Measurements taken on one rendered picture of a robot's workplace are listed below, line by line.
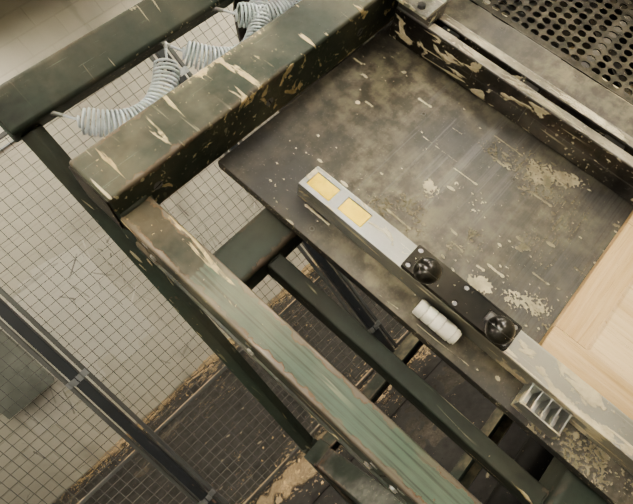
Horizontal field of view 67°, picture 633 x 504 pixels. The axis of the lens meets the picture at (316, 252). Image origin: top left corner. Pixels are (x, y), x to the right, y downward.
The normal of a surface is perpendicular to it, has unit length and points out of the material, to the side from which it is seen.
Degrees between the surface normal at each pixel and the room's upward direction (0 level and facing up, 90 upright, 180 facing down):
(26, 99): 90
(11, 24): 90
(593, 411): 57
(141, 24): 90
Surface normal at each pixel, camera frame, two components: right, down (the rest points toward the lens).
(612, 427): 0.07, -0.40
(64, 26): 0.40, 0.06
